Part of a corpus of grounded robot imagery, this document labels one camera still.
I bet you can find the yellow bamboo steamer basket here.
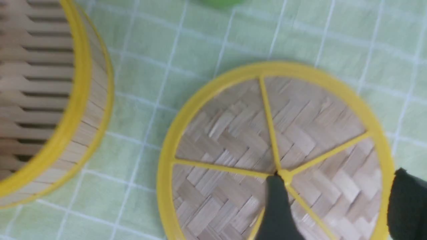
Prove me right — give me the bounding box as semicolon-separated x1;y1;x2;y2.
0;0;114;208

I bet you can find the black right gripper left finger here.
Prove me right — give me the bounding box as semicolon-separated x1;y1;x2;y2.
255;175;305;240

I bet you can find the yellow woven bamboo steamer lid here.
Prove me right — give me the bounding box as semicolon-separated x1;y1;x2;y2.
157;61;394;240

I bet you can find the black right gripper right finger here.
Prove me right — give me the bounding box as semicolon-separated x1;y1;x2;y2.
387;168;427;240

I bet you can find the green toy watermelon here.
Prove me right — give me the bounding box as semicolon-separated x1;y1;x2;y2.
200;0;244;9

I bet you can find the green checkered tablecloth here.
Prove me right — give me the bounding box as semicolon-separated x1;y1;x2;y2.
1;0;426;240

